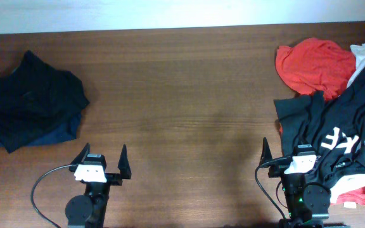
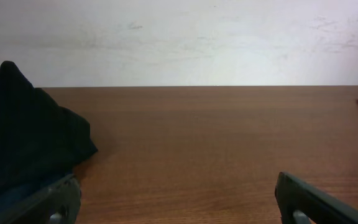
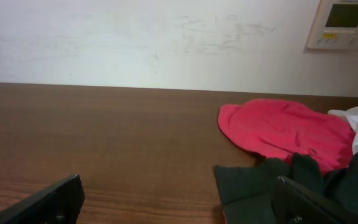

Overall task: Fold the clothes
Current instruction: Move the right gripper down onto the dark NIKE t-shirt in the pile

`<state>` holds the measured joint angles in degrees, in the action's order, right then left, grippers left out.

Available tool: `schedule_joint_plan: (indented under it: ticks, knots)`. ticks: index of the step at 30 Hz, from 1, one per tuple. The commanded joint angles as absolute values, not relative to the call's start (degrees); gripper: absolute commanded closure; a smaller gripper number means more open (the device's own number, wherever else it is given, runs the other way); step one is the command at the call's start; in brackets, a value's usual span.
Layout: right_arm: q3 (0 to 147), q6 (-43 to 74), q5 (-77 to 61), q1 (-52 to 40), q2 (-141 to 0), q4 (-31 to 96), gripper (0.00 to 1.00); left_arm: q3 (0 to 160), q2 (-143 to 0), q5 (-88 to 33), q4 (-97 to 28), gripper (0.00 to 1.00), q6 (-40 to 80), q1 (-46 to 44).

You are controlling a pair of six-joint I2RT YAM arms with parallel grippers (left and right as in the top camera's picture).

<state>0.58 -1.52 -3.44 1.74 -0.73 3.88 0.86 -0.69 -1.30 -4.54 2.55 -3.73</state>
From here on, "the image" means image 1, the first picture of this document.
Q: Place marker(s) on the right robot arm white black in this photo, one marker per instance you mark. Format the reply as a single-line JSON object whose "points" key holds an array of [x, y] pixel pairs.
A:
{"points": [[307, 202]]}

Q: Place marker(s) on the folded black garment stack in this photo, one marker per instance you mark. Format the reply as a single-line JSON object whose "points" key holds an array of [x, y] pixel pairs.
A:
{"points": [[34, 86]]}

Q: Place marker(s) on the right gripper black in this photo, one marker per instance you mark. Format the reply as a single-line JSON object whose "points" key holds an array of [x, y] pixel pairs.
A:
{"points": [[274, 171]]}

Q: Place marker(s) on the white t-shirt pixel print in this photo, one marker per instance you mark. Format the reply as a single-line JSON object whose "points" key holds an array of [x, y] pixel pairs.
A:
{"points": [[351, 188]]}

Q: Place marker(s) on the black t-shirt white lettering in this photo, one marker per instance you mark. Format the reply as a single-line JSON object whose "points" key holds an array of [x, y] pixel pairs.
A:
{"points": [[335, 129]]}

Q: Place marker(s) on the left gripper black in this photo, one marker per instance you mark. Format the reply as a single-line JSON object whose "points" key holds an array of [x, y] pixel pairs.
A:
{"points": [[114, 178]]}

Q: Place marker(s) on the folded navy blue garment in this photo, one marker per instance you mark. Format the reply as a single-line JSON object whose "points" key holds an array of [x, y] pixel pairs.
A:
{"points": [[30, 129]]}

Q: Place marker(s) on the red t-shirt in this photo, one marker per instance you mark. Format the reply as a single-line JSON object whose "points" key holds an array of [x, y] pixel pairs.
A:
{"points": [[315, 65]]}

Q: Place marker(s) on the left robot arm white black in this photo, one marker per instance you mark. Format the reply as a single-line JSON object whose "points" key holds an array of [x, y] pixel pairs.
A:
{"points": [[88, 209]]}

